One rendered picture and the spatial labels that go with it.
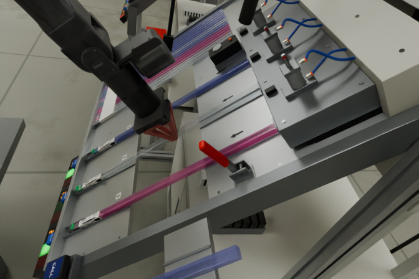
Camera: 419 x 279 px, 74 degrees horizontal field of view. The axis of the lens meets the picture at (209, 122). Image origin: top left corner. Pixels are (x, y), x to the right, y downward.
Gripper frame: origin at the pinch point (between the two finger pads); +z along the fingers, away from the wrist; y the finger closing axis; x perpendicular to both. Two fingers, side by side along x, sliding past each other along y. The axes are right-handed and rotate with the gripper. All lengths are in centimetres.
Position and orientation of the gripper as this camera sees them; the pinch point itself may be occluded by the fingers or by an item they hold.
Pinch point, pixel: (173, 135)
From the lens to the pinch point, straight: 61.8
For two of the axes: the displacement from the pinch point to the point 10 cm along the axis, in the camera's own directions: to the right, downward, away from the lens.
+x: -8.8, 4.2, 2.2
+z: 4.6, 6.3, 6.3
